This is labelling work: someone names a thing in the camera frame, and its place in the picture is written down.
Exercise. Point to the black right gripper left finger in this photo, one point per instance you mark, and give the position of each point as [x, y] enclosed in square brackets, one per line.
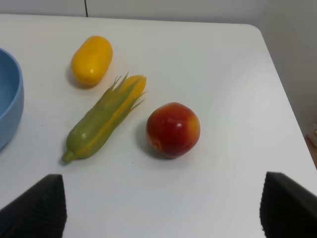
[40, 212]

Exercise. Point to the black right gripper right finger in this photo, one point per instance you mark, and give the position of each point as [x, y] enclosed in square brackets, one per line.
[287, 209]

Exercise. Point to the red yellow peach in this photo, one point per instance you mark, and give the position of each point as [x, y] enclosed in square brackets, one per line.
[173, 129]

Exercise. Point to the yellow mango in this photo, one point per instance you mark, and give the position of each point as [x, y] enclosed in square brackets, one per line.
[91, 61]

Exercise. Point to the blue plastic bowl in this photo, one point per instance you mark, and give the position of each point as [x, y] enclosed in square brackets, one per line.
[11, 96]

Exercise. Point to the green husked corn cob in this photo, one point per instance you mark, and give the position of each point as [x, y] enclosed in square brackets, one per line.
[89, 135]

